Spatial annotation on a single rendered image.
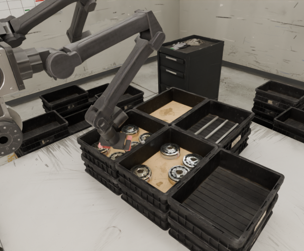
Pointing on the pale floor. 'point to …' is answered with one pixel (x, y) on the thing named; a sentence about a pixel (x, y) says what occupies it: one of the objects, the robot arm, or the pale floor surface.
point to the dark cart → (191, 66)
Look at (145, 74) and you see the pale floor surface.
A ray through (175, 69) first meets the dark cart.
